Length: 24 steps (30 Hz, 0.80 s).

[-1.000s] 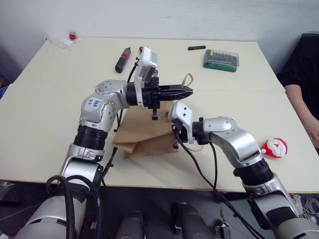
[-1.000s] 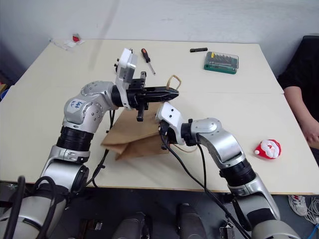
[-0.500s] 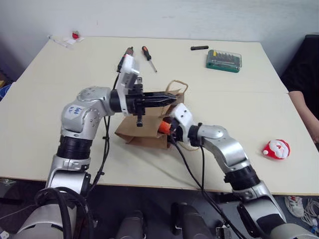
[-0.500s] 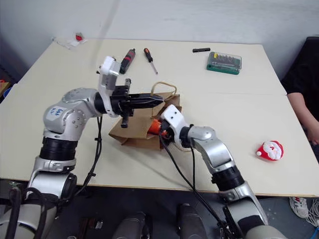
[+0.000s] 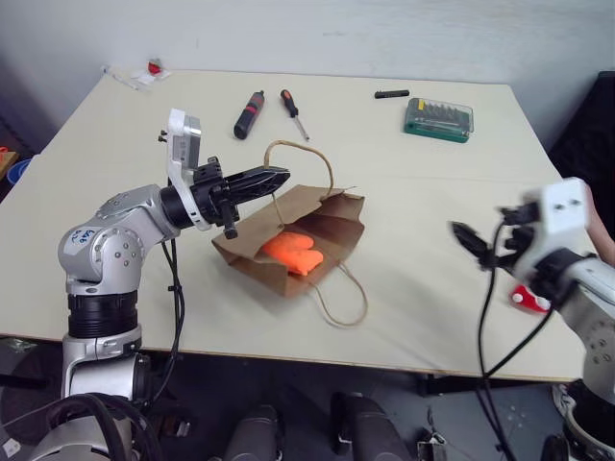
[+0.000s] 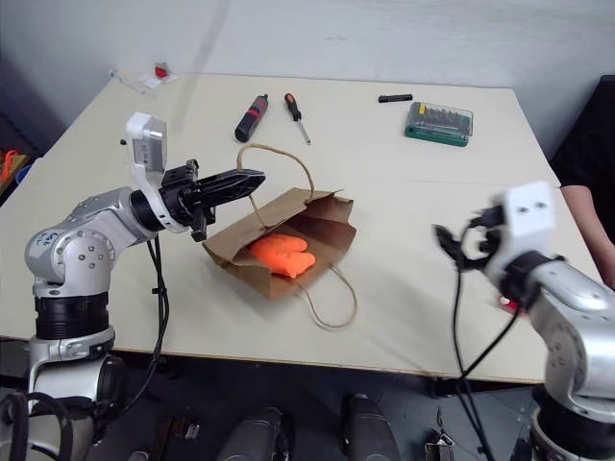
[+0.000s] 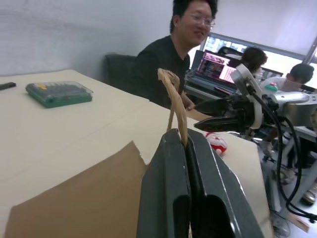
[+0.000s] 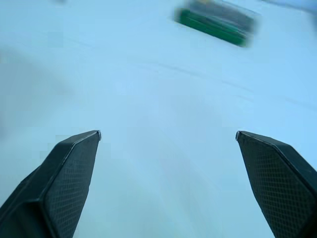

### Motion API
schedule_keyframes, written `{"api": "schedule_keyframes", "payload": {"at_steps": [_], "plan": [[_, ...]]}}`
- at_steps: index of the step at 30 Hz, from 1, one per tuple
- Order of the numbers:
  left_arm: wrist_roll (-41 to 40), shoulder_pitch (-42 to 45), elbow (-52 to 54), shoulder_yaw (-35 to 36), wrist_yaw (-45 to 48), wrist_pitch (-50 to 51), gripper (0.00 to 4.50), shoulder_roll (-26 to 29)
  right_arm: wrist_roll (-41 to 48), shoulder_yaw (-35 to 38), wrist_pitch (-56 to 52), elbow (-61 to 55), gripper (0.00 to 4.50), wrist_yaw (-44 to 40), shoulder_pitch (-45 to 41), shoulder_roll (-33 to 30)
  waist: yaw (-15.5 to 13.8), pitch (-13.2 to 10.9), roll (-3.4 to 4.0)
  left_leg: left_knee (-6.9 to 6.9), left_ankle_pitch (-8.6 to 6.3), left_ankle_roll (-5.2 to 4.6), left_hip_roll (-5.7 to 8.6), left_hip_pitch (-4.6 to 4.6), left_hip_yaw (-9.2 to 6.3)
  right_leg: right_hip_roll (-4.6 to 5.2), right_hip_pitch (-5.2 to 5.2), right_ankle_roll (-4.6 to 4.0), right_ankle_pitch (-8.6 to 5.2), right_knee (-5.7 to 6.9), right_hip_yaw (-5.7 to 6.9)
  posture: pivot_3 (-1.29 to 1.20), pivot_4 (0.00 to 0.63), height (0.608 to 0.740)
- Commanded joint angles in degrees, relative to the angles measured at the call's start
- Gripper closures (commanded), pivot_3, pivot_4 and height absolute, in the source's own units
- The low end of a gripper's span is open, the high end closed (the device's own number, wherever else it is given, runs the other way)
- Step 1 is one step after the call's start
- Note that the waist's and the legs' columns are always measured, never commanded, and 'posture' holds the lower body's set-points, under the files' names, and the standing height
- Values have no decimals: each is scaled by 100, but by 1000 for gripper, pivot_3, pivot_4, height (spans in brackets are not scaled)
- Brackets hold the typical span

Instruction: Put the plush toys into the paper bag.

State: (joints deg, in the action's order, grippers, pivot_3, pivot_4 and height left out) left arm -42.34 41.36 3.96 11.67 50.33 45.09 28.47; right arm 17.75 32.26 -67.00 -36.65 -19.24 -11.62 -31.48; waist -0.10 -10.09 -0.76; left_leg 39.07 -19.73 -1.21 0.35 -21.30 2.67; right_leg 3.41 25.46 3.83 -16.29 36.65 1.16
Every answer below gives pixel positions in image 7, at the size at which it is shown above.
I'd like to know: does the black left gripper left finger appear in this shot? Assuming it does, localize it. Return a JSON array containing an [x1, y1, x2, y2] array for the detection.
[[136, 128, 192, 238]]

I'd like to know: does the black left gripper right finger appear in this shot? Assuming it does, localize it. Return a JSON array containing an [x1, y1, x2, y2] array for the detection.
[[185, 128, 265, 238]]

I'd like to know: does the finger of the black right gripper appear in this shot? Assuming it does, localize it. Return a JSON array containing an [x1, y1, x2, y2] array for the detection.
[[194, 97, 233, 117], [193, 116, 240, 132]]

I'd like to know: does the brown paper bag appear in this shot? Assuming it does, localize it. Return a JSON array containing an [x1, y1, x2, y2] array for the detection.
[[3, 67, 274, 238]]

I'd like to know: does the red and white plush toy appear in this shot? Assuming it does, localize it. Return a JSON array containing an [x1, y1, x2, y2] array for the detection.
[[205, 131, 228, 157]]

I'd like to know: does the open laptop with pink screen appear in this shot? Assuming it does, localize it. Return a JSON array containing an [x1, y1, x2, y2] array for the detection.
[[184, 49, 240, 94]]

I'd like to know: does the dark-haired seated person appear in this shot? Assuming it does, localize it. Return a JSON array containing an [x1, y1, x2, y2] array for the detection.
[[240, 47, 268, 76]]

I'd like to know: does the person in white shirt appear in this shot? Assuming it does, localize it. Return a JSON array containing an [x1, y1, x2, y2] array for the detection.
[[259, 62, 316, 93]]

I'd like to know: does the computer monitor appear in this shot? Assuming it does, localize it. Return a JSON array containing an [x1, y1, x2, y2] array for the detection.
[[205, 35, 250, 54]]

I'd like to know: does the man in black shirt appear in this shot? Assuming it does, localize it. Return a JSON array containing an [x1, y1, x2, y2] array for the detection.
[[130, 0, 218, 111]]

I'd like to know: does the black office chair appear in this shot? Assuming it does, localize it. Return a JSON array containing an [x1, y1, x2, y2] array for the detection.
[[105, 54, 137, 85]]

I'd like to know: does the green screwdriver bit case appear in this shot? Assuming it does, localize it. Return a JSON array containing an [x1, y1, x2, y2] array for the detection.
[[25, 80, 94, 109]]

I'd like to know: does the small black flat object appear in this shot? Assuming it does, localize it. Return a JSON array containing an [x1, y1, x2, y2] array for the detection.
[[0, 82, 17, 91]]

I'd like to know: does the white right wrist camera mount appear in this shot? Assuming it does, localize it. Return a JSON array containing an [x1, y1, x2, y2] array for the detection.
[[230, 63, 264, 130]]

